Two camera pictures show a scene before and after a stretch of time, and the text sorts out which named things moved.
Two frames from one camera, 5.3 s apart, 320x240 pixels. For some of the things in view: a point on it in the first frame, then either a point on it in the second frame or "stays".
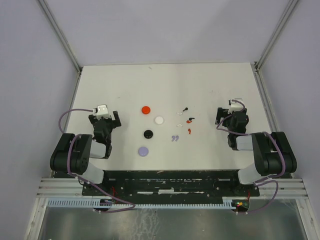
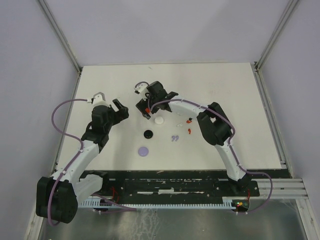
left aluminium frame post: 63,41 stays
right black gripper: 220,113 -> 141,105
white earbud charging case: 159,120 stays
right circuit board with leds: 243,203 stays
